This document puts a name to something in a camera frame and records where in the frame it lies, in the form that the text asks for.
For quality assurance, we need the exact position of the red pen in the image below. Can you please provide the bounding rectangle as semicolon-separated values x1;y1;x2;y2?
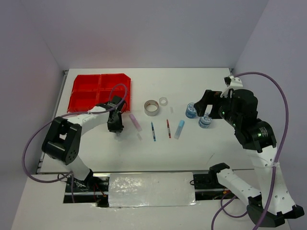
166;119;171;138

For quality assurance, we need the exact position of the pink highlighter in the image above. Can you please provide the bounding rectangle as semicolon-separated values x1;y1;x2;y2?
129;114;142;132

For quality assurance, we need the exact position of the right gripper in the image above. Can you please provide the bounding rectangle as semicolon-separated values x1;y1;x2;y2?
193;88;240;126

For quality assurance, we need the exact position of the purple cable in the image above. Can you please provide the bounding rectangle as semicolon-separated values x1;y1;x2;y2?
22;84;128;203
211;71;289;230

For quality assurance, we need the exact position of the blue round tub near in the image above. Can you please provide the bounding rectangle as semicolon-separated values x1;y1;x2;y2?
198;113;212;128

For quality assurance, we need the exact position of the blue highlighter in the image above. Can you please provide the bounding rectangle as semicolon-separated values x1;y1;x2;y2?
174;120;185;139

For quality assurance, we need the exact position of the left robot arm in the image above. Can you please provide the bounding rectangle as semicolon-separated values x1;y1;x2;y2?
42;96;127;191

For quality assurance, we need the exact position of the silver foil sheet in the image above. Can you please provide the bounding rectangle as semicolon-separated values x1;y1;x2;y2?
108;172;196;207

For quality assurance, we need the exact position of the large clear tape roll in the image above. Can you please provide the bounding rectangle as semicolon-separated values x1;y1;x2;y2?
144;100;159;116

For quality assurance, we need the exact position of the blue pen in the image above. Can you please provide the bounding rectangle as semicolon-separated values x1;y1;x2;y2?
151;122;156;142

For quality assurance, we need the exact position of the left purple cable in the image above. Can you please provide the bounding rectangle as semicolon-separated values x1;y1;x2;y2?
22;84;128;203

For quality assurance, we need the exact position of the blue round tub far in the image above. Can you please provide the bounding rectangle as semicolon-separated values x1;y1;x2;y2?
185;103;197;119

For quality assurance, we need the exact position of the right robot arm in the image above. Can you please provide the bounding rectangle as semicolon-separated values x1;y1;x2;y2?
194;89;305;228

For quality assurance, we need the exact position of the small clear tape roll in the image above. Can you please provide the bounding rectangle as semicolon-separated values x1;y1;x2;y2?
159;97;168;106

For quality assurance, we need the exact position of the red compartment bin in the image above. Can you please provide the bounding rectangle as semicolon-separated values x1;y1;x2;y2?
67;73;131;112

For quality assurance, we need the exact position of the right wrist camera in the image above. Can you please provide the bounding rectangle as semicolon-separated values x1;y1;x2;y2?
224;75;243;90

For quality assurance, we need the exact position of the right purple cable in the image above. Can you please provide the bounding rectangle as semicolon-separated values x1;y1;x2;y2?
211;71;289;230

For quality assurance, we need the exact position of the blue round tub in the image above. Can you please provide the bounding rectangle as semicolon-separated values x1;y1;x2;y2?
198;113;212;128
185;103;197;119

